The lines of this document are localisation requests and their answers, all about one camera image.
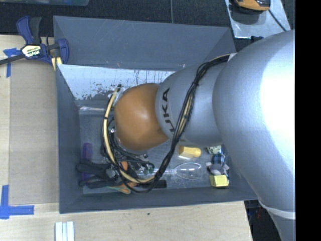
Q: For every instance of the orange and green tool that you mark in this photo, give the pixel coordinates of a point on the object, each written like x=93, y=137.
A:
x=124, y=190

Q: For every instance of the purple comb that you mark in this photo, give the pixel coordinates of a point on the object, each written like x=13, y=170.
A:
x=87, y=150

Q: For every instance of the yellow block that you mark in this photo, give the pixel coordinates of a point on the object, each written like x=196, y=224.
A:
x=191, y=151

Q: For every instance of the white dotted cube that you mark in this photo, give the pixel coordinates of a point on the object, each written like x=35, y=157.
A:
x=214, y=149

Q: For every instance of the grey and blue toy animal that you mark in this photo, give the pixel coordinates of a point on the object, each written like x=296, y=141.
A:
x=217, y=164

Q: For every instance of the yellow sponge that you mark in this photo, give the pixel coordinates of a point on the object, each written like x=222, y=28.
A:
x=219, y=181

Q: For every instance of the pale wood flat board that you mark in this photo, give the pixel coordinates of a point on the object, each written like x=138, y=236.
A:
x=32, y=134

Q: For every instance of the grey metal bin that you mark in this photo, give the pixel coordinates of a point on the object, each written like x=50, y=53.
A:
x=140, y=44

